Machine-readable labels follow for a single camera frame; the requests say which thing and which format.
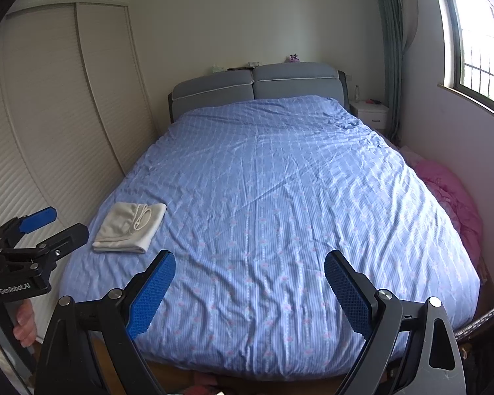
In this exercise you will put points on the cream white pants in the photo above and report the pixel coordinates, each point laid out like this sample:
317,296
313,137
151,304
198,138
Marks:
129,227

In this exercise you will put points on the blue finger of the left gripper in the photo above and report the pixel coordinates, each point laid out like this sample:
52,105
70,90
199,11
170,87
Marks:
66,241
37,220

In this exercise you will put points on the barred window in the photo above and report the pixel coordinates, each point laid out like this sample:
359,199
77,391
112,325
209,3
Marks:
468,27

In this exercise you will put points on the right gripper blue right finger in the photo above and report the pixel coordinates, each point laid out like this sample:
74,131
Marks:
354,292

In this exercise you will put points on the person's left hand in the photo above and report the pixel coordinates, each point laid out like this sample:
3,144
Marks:
25,330

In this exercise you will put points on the pink blanket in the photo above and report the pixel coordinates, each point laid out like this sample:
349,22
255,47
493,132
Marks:
453,197

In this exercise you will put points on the white nightstand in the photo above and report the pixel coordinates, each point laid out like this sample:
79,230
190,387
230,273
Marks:
374,115

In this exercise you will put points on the pink toy on headboard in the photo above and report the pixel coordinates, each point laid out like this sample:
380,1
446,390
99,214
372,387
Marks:
293,58

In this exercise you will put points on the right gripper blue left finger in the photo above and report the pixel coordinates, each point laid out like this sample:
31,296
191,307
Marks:
145,292

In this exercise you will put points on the green curtain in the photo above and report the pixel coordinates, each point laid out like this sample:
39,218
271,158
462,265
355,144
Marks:
396,17

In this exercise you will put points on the blue floral bed cover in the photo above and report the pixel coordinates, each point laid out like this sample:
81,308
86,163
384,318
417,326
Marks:
257,193

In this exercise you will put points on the grey padded headboard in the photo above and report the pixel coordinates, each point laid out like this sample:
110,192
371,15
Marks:
272,81

